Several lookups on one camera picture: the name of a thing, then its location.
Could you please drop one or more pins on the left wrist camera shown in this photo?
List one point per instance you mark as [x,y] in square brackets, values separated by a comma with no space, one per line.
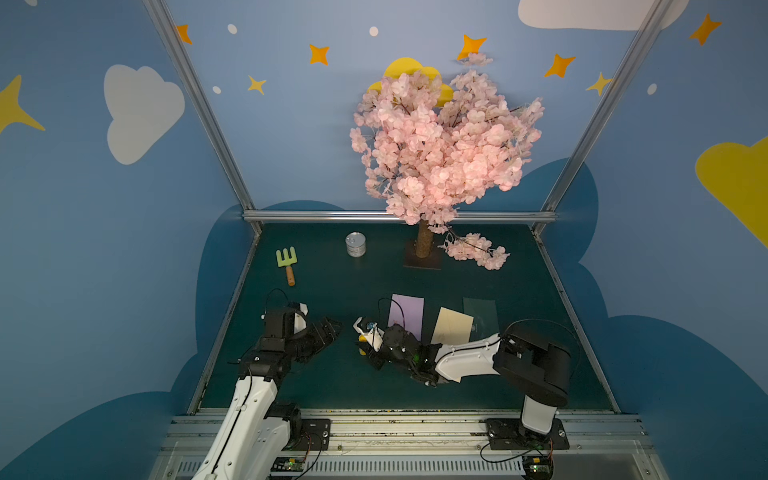
[300,311]

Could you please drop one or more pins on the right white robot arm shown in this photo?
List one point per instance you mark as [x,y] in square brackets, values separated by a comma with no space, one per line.
[537,367]

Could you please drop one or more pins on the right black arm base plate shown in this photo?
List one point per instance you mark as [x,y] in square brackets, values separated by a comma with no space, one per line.
[510,434]

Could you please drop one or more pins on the aluminium mounting rail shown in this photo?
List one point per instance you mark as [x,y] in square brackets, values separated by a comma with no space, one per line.
[417,444]

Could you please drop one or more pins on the left aluminium frame post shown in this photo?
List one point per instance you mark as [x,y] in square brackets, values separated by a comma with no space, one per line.
[162,20]

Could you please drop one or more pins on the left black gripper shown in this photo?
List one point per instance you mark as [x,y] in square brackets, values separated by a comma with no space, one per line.
[318,333]

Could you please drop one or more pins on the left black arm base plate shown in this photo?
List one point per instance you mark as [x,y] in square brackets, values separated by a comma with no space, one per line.
[309,434]

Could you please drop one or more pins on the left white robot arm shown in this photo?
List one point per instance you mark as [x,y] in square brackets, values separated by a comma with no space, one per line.
[255,429]

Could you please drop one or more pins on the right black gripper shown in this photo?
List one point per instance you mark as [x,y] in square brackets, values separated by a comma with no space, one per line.
[383,351]

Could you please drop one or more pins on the cream yellow envelope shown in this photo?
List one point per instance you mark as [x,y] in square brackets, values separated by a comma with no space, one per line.
[452,327]

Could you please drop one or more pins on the small circuit board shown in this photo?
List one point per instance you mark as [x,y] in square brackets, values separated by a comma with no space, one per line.
[537,468]
[288,466]

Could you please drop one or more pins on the fallen pink blossom branch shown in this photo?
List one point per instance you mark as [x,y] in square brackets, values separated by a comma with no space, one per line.
[476,248]

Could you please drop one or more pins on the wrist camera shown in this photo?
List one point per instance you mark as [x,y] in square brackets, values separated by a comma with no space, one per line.
[371,331]
[300,311]

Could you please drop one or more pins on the right aluminium frame post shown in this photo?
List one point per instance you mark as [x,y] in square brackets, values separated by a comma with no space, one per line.
[641,44]

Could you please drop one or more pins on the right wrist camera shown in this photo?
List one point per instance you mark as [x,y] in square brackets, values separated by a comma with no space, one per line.
[371,331]

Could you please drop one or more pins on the dark green envelope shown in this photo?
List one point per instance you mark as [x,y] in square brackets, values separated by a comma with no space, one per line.
[485,318]

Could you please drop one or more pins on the left small circuit board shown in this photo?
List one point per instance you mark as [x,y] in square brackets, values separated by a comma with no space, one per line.
[288,466]

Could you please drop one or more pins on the purple envelope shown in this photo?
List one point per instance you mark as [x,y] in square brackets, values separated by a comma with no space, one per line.
[407,311]

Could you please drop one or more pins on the green toy garden rake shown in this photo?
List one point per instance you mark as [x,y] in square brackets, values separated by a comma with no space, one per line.
[286,258]

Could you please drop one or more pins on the aluminium frame post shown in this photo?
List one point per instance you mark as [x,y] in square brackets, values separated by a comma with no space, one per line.
[162,20]
[641,44]

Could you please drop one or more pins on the silver tin can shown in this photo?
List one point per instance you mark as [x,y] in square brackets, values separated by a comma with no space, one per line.
[356,246]

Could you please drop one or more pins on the right small circuit board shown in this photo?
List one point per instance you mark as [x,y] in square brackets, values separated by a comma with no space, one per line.
[537,468]

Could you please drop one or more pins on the pink cherry blossom tree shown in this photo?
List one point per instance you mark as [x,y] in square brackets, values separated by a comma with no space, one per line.
[429,147]

